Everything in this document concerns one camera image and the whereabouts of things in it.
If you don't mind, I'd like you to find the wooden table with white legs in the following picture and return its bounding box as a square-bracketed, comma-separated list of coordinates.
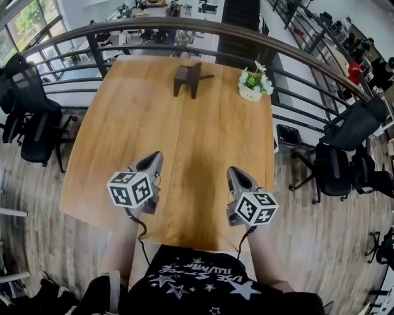
[60, 55, 276, 253]

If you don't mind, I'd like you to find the black mesh office chair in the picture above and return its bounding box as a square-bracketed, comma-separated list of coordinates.
[0, 87, 24, 145]
[4, 54, 78, 173]
[289, 94, 388, 204]
[350, 138, 394, 199]

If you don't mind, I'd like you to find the dark metal railing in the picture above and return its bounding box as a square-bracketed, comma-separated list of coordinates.
[0, 17, 388, 130]

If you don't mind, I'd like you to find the white shoulder strap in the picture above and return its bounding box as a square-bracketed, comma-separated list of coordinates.
[109, 270, 121, 314]

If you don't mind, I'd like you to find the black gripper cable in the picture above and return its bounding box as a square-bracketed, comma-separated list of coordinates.
[236, 226, 257, 261]
[124, 207, 152, 267]

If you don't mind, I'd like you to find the grey waste bin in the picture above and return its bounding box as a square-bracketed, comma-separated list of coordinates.
[276, 124, 304, 149]

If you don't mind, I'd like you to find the dark staircase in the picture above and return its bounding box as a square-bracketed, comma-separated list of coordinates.
[215, 0, 279, 67]

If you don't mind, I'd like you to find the person's left forearm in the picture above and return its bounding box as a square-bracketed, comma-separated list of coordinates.
[98, 212, 143, 278]

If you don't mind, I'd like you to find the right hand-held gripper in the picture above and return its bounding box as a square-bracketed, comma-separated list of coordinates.
[227, 167, 279, 228]

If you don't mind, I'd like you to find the large window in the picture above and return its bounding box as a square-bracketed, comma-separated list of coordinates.
[0, 0, 67, 62]

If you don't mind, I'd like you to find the white pot of flowers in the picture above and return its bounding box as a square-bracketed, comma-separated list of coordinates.
[238, 60, 274, 102]

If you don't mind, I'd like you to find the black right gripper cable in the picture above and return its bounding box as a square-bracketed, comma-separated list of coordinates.
[236, 226, 257, 261]

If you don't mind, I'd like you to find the person's black star-print shirt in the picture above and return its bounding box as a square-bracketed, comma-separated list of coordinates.
[72, 244, 326, 315]

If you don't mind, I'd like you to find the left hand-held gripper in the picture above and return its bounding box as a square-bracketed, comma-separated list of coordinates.
[107, 151, 164, 216]

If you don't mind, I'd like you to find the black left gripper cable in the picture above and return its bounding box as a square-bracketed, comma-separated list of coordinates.
[124, 207, 152, 267]

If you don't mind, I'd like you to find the person's right forearm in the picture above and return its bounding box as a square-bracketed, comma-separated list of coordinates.
[245, 226, 296, 293]

